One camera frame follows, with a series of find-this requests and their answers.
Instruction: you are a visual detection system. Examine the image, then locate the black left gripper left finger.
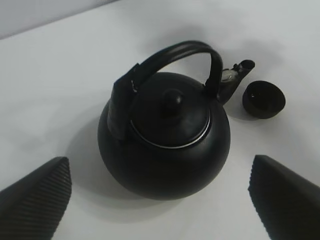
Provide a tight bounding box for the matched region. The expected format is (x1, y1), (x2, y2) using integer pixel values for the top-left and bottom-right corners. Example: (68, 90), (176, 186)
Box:
(0, 156), (72, 240)

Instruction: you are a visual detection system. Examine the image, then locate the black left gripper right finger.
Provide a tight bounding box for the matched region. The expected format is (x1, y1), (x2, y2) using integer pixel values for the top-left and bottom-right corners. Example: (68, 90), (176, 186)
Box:
(248, 155), (320, 240)

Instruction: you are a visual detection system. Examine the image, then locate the small black teacup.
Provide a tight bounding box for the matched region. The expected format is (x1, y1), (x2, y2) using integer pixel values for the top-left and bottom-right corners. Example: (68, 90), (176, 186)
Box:
(242, 80), (286, 119)

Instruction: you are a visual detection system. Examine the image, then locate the black round teapot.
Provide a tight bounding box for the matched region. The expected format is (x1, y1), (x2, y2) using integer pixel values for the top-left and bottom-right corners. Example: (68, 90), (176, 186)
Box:
(97, 40), (256, 201)

